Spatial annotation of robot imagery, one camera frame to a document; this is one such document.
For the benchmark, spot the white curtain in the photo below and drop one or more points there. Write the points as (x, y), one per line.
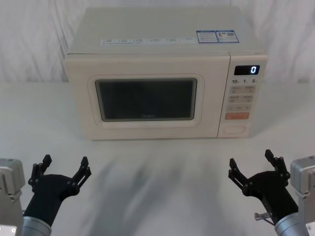
(37, 37)

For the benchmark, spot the cream microwave oven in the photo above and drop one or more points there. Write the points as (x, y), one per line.
(152, 61)

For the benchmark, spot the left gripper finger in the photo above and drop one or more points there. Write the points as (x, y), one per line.
(37, 172)
(80, 177)

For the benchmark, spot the white tablecloth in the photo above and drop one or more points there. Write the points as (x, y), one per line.
(157, 177)

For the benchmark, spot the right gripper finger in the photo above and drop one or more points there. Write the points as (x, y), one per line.
(240, 178)
(279, 167)

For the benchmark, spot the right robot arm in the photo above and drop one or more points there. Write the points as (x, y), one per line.
(304, 177)

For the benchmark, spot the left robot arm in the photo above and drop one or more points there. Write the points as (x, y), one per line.
(11, 186)

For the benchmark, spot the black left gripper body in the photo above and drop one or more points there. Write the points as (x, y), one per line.
(48, 191)

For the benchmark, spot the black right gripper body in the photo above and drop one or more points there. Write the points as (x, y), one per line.
(273, 191)

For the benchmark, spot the oven control panel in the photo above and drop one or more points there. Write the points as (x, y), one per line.
(240, 103)

